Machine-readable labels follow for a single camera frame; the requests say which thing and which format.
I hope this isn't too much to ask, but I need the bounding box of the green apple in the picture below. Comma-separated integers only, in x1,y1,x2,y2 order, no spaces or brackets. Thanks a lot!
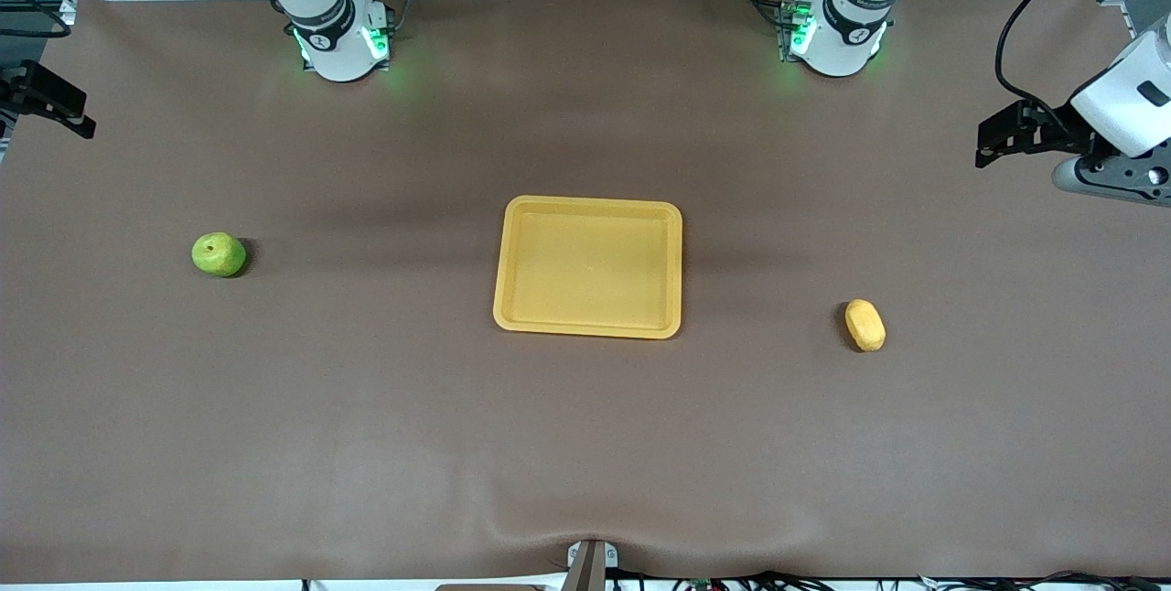
190,231,248,279

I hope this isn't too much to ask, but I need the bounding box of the yellow potato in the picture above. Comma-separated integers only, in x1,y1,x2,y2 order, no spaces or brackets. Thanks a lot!
843,298,886,353

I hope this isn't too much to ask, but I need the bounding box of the yellow plastic tray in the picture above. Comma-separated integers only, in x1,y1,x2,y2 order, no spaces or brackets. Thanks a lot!
492,195,684,340

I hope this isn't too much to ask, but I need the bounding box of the brown table mat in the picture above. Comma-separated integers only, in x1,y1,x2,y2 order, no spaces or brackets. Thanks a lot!
0,0,1171,585

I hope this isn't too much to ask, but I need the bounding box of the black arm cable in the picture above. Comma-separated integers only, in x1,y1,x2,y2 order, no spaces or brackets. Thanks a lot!
995,0,1171,116

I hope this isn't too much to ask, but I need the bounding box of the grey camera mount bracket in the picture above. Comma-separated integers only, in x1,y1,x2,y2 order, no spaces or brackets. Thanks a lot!
560,539,620,591

